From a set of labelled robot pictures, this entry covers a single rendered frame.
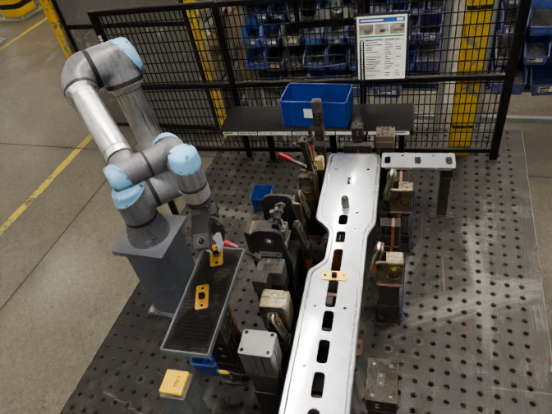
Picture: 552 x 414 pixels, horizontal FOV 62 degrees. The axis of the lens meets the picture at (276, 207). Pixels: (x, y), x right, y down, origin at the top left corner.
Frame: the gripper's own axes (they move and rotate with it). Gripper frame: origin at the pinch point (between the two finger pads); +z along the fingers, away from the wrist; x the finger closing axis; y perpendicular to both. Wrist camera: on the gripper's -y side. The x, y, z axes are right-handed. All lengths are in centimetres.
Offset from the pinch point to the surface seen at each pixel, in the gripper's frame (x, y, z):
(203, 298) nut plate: 5.2, -11.2, 6.7
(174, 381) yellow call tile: 12.4, -35.0, 7.0
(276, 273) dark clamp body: -16.1, 0.3, 15.7
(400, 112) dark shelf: -82, 84, 20
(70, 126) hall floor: 174, 320, 124
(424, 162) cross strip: -81, 50, 23
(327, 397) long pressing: -25, -39, 23
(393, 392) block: -42, -41, 20
